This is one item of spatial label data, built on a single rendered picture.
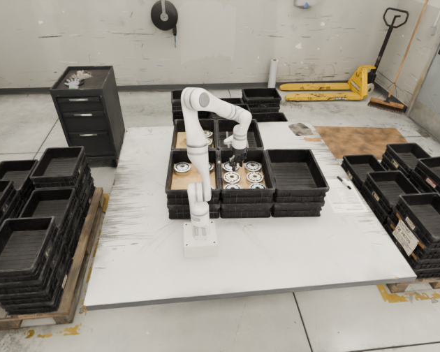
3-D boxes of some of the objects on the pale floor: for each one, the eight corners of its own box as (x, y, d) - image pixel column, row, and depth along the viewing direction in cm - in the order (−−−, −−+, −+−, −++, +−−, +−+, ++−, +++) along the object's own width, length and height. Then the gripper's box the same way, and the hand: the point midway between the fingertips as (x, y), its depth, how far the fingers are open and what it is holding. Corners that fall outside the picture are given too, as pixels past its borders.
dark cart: (120, 169, 331) (102, 88, 275) (76, 171, 327) (49, 89, 271) (127, 140, 378) (112, 65, 322) (89, 141, 373) (67, 66, 317)
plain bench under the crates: (371, 340, 197) (417, 276, 154) (112, 369, 182) (82, 306, 138) (296, 181, 321) (309, 120, 278) (138, 189, 306) (126, 127, 262)
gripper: (235, 153, 155) (234, 178, 166) (253, 141, 164) (251, 165, 175) (224, 147, 159) (223, 172, 169) (242, 135, 168) (240, 160, 178)
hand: (237, 166), depth 171 cm, fingers open, 5 cm apart
